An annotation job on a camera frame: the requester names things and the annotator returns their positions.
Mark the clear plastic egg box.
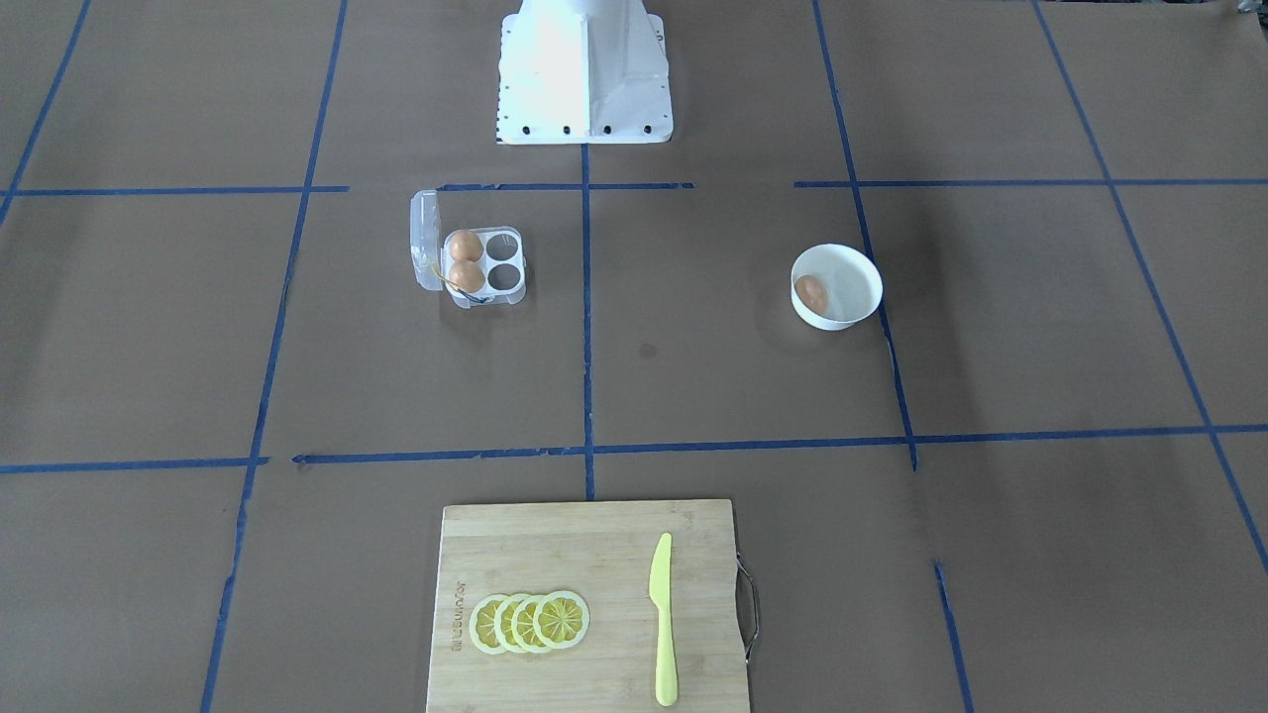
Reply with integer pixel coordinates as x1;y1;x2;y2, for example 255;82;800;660
410;190;527;310

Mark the brown egg from bowl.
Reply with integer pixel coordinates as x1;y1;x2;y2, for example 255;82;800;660
793;274;831;317

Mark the brown egg in box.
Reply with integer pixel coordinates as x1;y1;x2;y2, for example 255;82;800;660
448;230;484;263
448;260;487;294

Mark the bamboo cutting board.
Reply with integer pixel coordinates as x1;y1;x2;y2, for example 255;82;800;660
426;499;751;712

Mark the yellow plastic knife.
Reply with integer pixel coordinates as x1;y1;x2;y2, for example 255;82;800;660
648;532;678;708

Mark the white round bowl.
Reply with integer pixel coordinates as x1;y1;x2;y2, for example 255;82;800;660
789;244;884;331

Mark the lemon slice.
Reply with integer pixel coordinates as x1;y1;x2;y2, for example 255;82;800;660
535;590;590;651
493;594;527;653
468;594;508;656
510;595;549;655

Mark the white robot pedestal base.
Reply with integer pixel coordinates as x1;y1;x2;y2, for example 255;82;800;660
495;1;675;146

